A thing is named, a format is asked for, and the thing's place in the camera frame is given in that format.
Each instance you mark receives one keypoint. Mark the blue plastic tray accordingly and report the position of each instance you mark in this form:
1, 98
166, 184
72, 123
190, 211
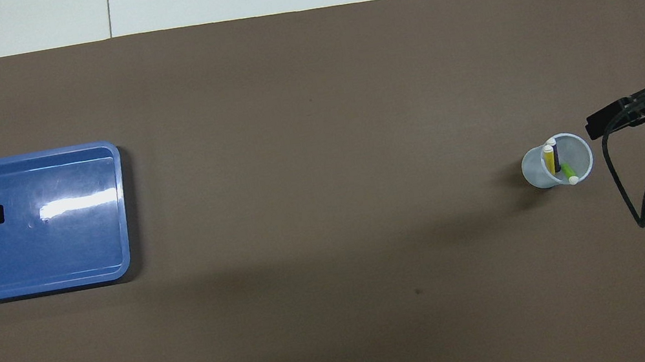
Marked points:
59, 251

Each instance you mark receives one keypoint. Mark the purple pen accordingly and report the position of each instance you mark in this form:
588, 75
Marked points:
555, 156

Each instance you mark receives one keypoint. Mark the pale blue plastic cup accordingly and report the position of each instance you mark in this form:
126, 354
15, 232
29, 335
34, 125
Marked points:
533, 168

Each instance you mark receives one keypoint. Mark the yellow pen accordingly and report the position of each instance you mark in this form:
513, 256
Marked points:
549, 160

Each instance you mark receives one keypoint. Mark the green pen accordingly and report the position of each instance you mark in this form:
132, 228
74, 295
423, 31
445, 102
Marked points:
569, 172

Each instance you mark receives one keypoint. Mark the brown table mat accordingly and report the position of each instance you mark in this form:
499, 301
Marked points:
316, 143

